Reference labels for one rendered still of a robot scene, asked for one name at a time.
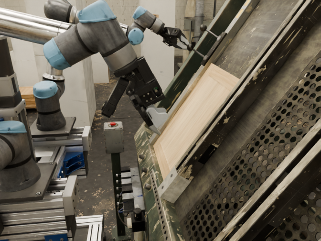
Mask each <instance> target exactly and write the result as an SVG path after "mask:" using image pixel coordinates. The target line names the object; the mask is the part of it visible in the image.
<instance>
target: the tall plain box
mask: <svg viewBox="0 0 321 241"><path fill-rule="evenodd" d="M46 1H47V0H24V2H25V7H26V12H27V14H31V15H35V16H39V17H44V18H47V17H46V16H45V14H44V10H43V8H44V4H45V3H46ZM67 1H68V2H69V3H70V4H71V5H73V6H74V7H75V8H76V9H77V10H82V9H84V8H85V7H86V0H67ZM32 45H33V51H34V55H35V56H34V57H35V62H36V67H37V72H38V78H39V82H41V81H42V79H43V74H44V73H45V72H46V65H47V59H46V58H45V56H44V53H43V46H44V45H42V44H36V43H32ZM63 76H64V77H65V80H64V84H65V91H64V93H63V95H62V96H61V97H60V99H59V102H60V108H61V112H62V114H63V116H64V117H76V121H75V124H74V126H73V128H78V127H85V126H92V122H93V119H94V115H95V111H96V98H95V89H94V80H93V70H92V61H91V56H89V57H88V58H86V59H84V60H82V61H80V62H78V63H76V64H74V65H72V67H68V68H66V69H64V70H63Z"/></svg>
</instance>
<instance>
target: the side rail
mask: <svg viewBox="0 0 321 241"><path fill-rule="evenodd" d="M245 2H246V0H226V1H225V3H224V4H223V6H222V7H221V9H220V10H219V12H218V13H217V14H216V16H215V17H214V19H213V20H212V22H211V23H210V25H209V26H208V28H207V29H208V30H209V31H211V32H212V33H214V34H215V35H217V36H220V35H221V33H222V32H225V31H226V29H227V28H228V26H229V25H230V23H231V22H232V20H233V19H234V18H235V16H236V15H237V14H238V12H239V11H240V9H241V8H242V6H243V5H244V3H245ZM216 40H217V38H216V37H214V36H213V35H211V34H210V33H208V32H207V31H205V32H204V34H203V35H202V37H201V38H200V40H199V41H198V43H197V44H196V46H195V47H194V49H195V50H196V51H198V52H199V53H201V54H202V55H204V56H206V55H207V53H208V52H209V51H210V49H211V48H212V46H213V45H214V43H215V42H216ZM202 61H203V57H202V56H200V55H199V54H197V53H196V52H195V51H193V50H192V51H191V53H190V54H189V56H188V57H187V59H186V60H185V61H184V63H183V65H182V66H181V68H180V69H179V71H178V72H177V73H176V75H175V76H174V78H173V79H172V81H171V82H170V84H169V85H168V86H167V88H166V89H165V91H164V93H163V94H164V96H165V99H163V100H161V101H159V102H157V103H156V104H155V107H156V108H165V109H166V113H168V112H169V111H170V109H171V108H172V106H173V105H174V103H175V102H176V100H177V99H178V98H179V96H180V95H181V94H182V92H183V91H184V89H185V88H186V86H187V85H188V82H189V80H190V79H191V78H192V76H193V75H194V73H196V72H197V70H198V69H199V68H200V66H201V62H202Z"/></svg>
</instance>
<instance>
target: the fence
mask: <svg viewBox="0 0 321 241"><path fill-rule="evenodd" d="M259 1H260V0H250V1H249V3H248V4H247V5H246V6H244V5H245V3H246V2H247V0H246V2H245V3H244V5H243V6H242V8H241V9H244V10H243V11H242V13H241V14H240V15H239V17H238V18H236V16H237V15H238V14H237V15H236V16H235V18H234V19H233V20H232V22H231V23H230V25H229V26H228V28H227V29H226V31H225V33H227V35H226V36H225V38H224V39H223V40H222V42H221V43H220V45H219V46H218V48H217V49H216V51H215V52H214V53H213V55H212V56H211V58H210V59H209V61H208V62H207V63H206V65H205V66H203V65H201V66H200V68H199V69H198V70H197V72H196V73H195V75H194V76H193V78H192V79H191V81H190V82H189V84H188V85H187V86H186V88H185V89H184V91H183V92H182V94H181V95H180V96H179V98H178V99H177V100H176V102H175V103H174V105H173V106H172V108H171V109H170V111H169V112H168V113H167V114H168V119H167V120H166V121H165V122H164V123H163V124H162V125H161V126H159V127H158V128H159V130H160V133H161V134H162V132H163V131H164V129H165V128H166V127H167V125H168V124H169V122H170V121H171V119H172V118H173V116H174V115H175V114H176V112H177V111H178V109H179V108H180V107H181V105H182V104H183V103H184V101H185V100H186V98H187V97H188V96H189V94H190V93H191V91H192V90H193V88H194V87H195V86H196V84H197V83H198V81H199V80H200V78H201V77H202V76H203V74H204V73H205V71H206V70H207V68H208V67H209V66H210V64H211V63H212V64H215V63H216V61H217V60H218V58H219V57H220V56H221V54H222V53H223V51H224V50H225V49H226V47H227V46H228V45H229V43H230V42H231V40H232V39H233V37H234V36H235V35H236V33H237V32H238V30H239V29H240V28H241V26H242V25H243V23H244V22H245V21H246V19H247V18H248V16H249V15H250V13H251V12H252V11H253V9H254V8H255V7H256V5H257V4H258V3H259ZM241 9H240V11H241ZM240 11H239V12H240ZM239 12H238V13H239ZM159 136H160V135H158V134H156V133H153V135H152V136H151V138H150V139H149V142H150V144H151V145H154V143H155V142H156V141H157V139H158V138H159Z"/></svg>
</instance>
